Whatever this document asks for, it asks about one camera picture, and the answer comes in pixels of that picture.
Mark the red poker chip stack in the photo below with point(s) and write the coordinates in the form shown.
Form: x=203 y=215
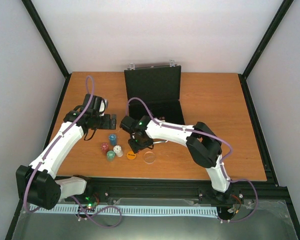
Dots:
x=104 y=148

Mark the blue poker chip stack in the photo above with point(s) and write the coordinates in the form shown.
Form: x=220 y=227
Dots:
x=113 y=139

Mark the orange dealer button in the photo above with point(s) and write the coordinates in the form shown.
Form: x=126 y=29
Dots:
x=131 y=155

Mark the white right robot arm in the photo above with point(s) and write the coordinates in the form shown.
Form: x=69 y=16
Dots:
x=200 y=141

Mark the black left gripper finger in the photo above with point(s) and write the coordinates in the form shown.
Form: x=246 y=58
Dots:
x=113 y=117
x=113 y=125

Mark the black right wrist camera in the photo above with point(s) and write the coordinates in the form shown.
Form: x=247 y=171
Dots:
x=128 y=124

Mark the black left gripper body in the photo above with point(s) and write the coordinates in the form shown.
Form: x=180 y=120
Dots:
x=102 y=125

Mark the black poker set case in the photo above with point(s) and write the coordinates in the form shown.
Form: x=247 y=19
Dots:
x=154 y=91

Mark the green poker chip stack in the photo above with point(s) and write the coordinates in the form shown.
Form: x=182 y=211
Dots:
x=110 y=155

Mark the white poker chip stack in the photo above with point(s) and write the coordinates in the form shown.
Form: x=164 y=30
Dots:
x=118 y=151

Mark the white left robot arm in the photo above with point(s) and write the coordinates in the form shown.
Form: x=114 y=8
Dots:
x=55 y=152

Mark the black aluminium frame rail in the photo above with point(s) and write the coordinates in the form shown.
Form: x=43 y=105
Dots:
x=106 y=190

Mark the light blue slotted cable duct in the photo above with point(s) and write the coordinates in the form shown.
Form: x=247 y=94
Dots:
x=135 y=210

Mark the clear round disc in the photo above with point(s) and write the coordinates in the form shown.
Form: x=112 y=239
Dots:
x=149 y=157

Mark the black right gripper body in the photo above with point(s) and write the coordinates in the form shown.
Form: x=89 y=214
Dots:
x=151 y=140

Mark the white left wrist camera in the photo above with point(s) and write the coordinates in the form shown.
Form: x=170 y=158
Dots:
x=103 y=106

